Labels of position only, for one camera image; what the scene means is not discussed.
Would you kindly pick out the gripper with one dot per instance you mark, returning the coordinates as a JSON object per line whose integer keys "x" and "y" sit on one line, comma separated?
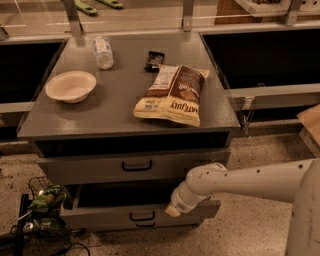
{"x": 180, "y": 203}

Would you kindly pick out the grey drawer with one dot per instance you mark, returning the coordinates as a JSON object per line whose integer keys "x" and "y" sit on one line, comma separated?
{"x": 143, "y": 226}
{"x": 126, "y": 203}
{"x": 123, "y": 168}

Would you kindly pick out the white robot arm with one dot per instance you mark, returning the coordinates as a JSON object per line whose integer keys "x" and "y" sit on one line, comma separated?
{"x": 296, "y": 182}

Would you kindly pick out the grey bottom drawer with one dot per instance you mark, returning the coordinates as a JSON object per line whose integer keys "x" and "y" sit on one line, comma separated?
{"x": 143, "y": 226}

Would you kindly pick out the grey top drawer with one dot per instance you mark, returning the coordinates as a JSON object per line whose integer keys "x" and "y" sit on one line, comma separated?
{"x": 123, "y": 168}

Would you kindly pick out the grey drawer cabinet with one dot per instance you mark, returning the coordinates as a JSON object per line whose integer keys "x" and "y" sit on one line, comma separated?
{"x": 104, "y": 124}

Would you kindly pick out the brown cream chip bag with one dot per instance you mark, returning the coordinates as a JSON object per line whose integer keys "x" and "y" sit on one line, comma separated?
{"x": 174, "y": 95}

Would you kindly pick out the green snack bag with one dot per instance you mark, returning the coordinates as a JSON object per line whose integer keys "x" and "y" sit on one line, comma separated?
{"x": 51, "y": 198}

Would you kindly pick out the black snack bar wrapper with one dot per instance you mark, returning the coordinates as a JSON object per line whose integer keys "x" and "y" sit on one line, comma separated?
{"x": 153, "y": 61}

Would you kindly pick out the white paper bowl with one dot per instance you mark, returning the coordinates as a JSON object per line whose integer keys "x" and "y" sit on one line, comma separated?
{"x": 71, "y": 87}

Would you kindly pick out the brown cardboard box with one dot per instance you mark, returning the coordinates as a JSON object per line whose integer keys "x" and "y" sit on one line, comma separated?
{"x": 310, "y": 119}

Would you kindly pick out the clear plastic water bottle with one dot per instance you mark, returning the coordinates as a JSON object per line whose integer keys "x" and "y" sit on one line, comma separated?
{"x": 103, "y": 53}

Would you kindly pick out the green tool right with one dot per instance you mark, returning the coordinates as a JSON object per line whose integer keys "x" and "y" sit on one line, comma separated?
{"x": 112, "y": 3}

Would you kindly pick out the green tool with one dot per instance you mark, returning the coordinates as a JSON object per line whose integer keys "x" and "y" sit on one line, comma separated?
{"x": 85, "y": 8}
{"x": 112, "y": 3}

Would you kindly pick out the green tool left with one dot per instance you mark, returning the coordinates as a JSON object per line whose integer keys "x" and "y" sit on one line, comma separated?
{"x": 85, "y": 8}

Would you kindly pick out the black wire basket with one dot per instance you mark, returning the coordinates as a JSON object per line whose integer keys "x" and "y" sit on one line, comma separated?
{"x": 38, "y": 184}

